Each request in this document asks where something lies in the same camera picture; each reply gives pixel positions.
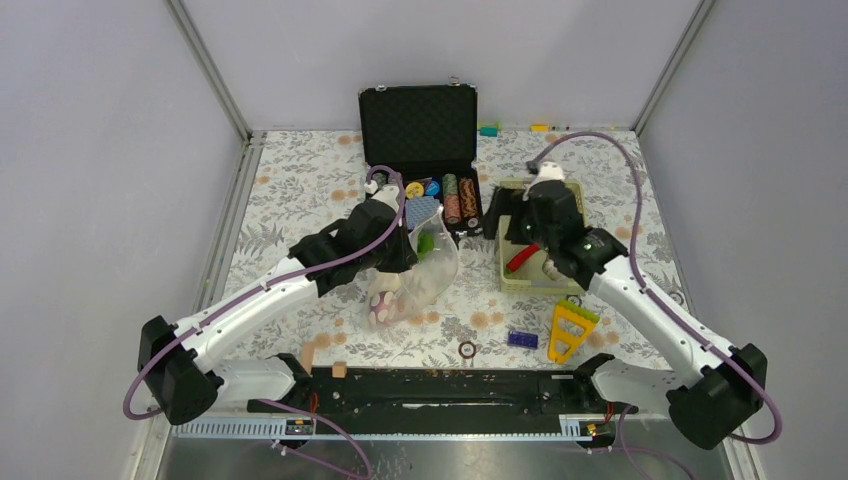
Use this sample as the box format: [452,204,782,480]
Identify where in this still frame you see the green toy leaf vegetable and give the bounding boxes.
[416,229,440,261]

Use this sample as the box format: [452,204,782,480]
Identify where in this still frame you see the clear dotted zip top bag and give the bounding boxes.
[365,206,459,329]

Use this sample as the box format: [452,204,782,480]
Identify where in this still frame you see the green plastic basket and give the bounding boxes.
[497,216,584,297]

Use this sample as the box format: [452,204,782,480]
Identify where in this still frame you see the purple toy onion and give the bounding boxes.
[368,291,399,326]

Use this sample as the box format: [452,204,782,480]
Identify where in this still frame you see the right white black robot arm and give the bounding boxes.
[483,162,768,450]

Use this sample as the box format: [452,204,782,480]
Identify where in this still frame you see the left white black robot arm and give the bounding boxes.
[123,183,417,425]

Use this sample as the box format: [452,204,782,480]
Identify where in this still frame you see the white toy mushroom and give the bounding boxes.
[542,259,566,282]

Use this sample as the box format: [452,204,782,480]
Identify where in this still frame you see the green toy block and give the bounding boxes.
[478,122,502,138]

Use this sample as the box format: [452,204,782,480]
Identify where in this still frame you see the yellow triangular plastic tool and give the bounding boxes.
[547,299,600,364]

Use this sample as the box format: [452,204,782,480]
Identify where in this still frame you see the blue toy brick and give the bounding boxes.
[507,330,539,350]

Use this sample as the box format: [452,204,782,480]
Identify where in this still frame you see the black poker chip case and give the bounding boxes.
[358,82,483,239]

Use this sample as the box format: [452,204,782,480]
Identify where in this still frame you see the floral table mat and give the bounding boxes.
[225,131,687,369]

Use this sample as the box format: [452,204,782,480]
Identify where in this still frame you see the small wooden cube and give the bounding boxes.
[331,361,348,379]

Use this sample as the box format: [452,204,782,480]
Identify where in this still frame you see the wooden cone block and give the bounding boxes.
[300,341,316,375]

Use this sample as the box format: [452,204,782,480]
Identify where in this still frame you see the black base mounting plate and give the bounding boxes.
[281,367,625,436]

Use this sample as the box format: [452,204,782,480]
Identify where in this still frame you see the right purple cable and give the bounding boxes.
[526,131,784,480]

